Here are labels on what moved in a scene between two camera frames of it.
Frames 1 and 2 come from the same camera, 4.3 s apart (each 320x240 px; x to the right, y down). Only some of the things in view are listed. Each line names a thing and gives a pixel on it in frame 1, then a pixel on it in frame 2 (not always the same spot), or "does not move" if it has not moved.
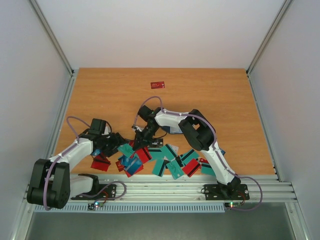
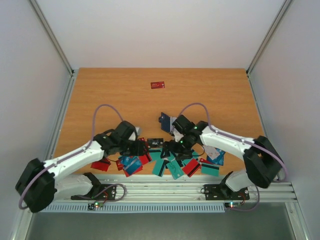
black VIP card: (157, 143) does not move
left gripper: (118, 141) to (139, 150)
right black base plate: (226, 192) does not move
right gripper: (142, 136) to (171, 149)
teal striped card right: (206, 168) does not move
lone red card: (157, 85) does not move
